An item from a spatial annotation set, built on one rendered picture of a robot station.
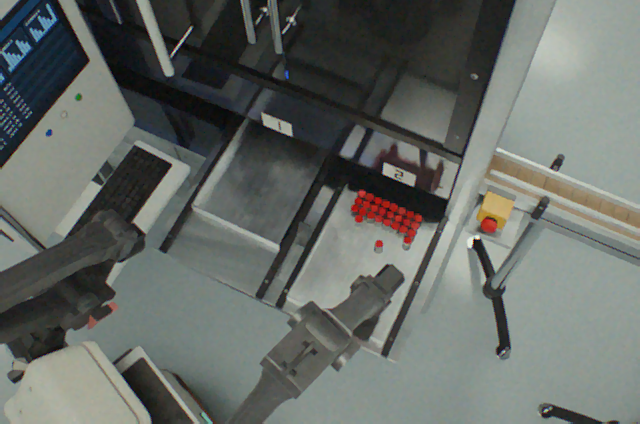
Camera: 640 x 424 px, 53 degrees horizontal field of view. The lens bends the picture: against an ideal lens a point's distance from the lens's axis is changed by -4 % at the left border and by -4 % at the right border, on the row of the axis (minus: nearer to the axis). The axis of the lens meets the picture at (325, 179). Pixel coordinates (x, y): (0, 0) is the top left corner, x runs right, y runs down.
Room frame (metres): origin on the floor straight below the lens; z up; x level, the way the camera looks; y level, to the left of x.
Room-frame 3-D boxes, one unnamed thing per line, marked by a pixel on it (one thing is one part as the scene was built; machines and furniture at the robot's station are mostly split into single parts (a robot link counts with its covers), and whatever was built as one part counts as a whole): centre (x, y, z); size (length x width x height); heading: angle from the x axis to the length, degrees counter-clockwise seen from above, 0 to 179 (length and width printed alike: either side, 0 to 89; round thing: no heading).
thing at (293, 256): (0.60, 0.09, 0.91); 0.14 x 0.03 x 0.06; 152
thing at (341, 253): (0.57, -0.09, 0.90); 0.34 x 0.26 x 0.04; 151
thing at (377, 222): (0.66, -0.14, 0.90); 0.18 x 0.02 x 0.05; 61
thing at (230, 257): (0.68, 0.04, 0.87); 0.70 x 0.48 x 0.02; 62
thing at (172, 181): (0.79, 0.62, 0.79); 0.45 x 0.28 x 0.03; 149
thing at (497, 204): (0.65, -0.42, 0.99); 0.08 x 0.07 x 0.07; 152
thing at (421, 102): (0.79, -0.12, 1.50); 0.43 x 0.01 x 0.59; 62
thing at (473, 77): (0.69, -0.28, 1.40); 0.04 x 0.01 x 0.80; 62
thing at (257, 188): (0.82, 0.16, 0.90); 0.34 x 0.26 x 0.04; 152
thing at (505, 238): (0.68, -0.45, 0.87); 0.14 x 0.13 x 0.02; 152
